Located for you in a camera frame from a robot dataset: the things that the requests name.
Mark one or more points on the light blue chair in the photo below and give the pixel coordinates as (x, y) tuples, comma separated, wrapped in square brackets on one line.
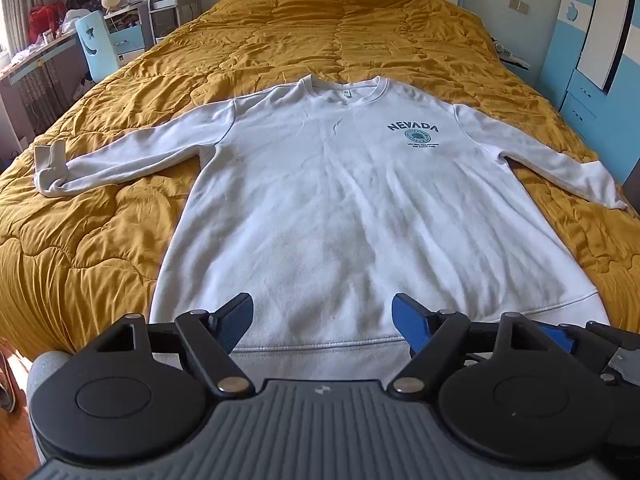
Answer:
[(97, 45)]

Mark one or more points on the mustard yellow quilt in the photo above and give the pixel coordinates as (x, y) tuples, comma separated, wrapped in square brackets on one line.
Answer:
[(310, 30)]

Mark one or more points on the white shoes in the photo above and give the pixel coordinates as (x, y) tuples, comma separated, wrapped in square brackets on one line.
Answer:
[(82, 89)]

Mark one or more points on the person's grey trouser leg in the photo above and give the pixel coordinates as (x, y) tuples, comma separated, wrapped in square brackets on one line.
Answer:
[(47, 367)]

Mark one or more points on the round globe lamp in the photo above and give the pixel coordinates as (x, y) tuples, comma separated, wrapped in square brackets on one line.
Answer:
[(111, 0)]

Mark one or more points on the white and black bedside object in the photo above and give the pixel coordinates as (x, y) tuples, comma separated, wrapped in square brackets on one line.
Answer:
[(510, 55)]

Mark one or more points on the wall switch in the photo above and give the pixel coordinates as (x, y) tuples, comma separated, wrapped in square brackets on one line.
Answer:
[(519, 4)]

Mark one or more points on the blue and white wardrobe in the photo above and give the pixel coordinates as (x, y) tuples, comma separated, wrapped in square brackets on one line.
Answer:
[(565, 60)]

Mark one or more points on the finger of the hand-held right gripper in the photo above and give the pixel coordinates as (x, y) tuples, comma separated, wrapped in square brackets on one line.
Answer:
[(612, 335), (561, 338)]

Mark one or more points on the cluttered desk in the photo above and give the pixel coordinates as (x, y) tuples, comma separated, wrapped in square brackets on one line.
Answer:
[(30, 60)]

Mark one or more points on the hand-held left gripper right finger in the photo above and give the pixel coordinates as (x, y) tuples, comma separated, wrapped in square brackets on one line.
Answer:
[(411, 321)]

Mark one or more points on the grey metal rack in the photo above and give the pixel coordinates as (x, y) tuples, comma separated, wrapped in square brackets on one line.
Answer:
[(170, 10)]

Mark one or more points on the red bag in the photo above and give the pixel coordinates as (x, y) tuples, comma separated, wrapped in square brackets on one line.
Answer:
[(46, 16)]

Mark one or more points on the grey curtain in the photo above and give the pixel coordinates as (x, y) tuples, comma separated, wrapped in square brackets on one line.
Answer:
[(15, 5)]

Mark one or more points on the white printed sweatshirt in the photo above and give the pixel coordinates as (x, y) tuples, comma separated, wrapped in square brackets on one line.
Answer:
[(325, 210)]

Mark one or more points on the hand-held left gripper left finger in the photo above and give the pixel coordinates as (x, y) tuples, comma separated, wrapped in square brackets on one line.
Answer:
[(235, 322)]

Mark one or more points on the brown shoe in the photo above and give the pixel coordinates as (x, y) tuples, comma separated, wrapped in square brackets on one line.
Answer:
[(7, 385)]

